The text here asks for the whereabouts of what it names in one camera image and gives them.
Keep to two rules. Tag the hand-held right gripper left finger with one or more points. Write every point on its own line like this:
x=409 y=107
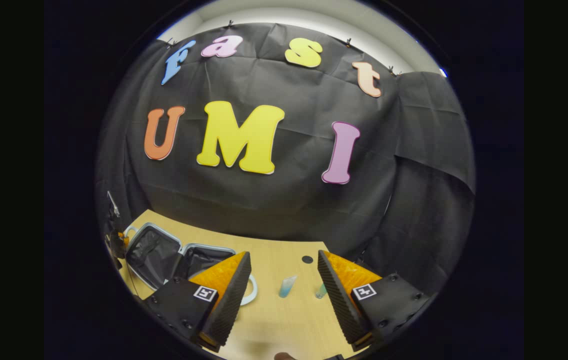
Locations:
x=231 y=305

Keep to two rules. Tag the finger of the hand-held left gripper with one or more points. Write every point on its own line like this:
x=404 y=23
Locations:
x=121 y=245

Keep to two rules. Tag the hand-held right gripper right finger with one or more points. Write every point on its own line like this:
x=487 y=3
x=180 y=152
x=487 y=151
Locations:
x=341 y=300

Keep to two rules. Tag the clear blue bottle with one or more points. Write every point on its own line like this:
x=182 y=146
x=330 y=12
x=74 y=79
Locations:
x=320 y=291

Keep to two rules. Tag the light blue suitcase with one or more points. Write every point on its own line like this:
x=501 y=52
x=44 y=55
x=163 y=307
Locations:
x=154 y=255

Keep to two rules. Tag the white and blue tube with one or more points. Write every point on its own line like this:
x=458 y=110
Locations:
x=286 y=287

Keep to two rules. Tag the black backdrop cloth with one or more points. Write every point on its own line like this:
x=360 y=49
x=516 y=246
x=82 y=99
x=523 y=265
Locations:
x=274 y=200

